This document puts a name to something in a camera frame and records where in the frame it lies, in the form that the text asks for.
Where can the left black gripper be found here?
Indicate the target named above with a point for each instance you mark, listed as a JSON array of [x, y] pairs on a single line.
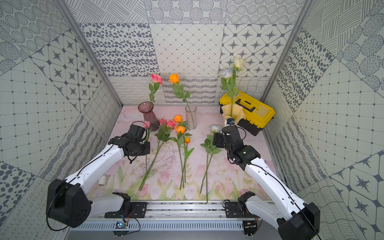
[[139, 148]]

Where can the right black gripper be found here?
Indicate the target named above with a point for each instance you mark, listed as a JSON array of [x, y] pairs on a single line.
[[218, 138]]

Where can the pink tulip flower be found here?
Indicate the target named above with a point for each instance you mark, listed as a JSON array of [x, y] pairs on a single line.
[[148, 132]]

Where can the cream white rose stem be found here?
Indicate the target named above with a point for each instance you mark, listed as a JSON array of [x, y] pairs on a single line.
[[238, 72]]

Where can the blue white rose stem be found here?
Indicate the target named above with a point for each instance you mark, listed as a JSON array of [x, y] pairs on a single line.
[[228, 78]]

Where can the pink rose stem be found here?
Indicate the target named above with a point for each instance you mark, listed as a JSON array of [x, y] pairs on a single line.
[[162, 135], [154, 87]]

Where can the orange rose large stem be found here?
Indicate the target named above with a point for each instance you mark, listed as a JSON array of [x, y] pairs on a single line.
[[179, 91]]

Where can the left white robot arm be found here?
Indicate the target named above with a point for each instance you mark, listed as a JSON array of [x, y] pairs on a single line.
[[67, 200]]

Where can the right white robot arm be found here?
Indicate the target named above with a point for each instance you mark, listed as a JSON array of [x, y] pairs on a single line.
[[305, 224]]

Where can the cream fluted vase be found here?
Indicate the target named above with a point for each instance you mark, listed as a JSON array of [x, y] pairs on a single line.
[[238, 115]]

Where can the yellow black toolbox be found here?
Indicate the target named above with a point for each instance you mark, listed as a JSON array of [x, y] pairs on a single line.
[[257, 113]]

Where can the purple ribbed glass vase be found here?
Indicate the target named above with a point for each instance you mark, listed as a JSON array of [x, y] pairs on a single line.
[[147, 109]]

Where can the orange tulip flower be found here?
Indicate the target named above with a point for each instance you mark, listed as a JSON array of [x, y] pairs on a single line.
[[187, 153]]

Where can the clear textured glass vase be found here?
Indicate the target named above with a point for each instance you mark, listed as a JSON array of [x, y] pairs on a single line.
[[191, 116]]

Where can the orange rose middle stem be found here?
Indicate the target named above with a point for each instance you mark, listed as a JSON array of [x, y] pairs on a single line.
[[179, 139]]

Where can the orange rose far stem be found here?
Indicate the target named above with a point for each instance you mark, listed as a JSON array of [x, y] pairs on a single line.
[[180, 122]]

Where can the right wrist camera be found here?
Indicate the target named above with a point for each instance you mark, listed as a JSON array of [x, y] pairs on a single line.
[[230, 122]]

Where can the aluminium rail base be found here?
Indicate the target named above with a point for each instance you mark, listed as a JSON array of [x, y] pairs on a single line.
[[195, 210]]

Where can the white perforated cable tray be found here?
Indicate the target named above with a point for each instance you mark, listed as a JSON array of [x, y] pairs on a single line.
[[162, 225]]

